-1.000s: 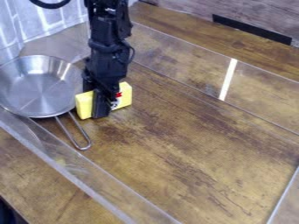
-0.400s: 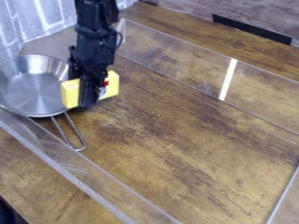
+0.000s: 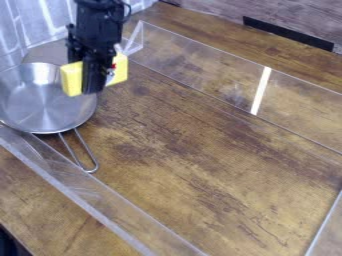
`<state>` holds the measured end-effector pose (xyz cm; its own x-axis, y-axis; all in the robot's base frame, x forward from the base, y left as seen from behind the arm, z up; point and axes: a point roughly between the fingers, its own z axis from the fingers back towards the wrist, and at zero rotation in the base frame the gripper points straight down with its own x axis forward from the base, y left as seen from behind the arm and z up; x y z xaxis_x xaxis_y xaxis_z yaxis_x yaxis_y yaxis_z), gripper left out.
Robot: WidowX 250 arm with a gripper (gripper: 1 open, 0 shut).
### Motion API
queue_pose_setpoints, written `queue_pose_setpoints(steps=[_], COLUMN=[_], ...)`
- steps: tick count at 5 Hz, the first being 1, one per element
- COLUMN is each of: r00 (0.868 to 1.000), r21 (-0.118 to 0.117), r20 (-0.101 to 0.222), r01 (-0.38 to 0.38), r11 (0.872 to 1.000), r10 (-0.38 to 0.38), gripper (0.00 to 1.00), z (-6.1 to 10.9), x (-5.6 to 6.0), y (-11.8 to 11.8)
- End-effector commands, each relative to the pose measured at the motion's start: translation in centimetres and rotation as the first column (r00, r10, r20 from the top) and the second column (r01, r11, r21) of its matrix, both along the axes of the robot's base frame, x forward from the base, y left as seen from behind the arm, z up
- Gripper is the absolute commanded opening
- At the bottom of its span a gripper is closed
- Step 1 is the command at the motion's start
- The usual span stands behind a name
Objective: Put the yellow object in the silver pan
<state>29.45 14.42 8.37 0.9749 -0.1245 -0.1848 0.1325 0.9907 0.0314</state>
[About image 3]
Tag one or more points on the silver metal frying pan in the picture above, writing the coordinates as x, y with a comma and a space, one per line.
36, 107

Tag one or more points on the black strip on table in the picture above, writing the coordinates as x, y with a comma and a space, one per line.
288, 34

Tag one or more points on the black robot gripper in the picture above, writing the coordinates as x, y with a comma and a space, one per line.
92, 36

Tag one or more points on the clear acrylic barrier wall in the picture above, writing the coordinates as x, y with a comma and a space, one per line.
211, 158

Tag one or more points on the white sheer curtain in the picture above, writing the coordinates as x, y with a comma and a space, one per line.
32, 22

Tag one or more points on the yellow butter block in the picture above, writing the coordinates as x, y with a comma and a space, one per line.
71, 75

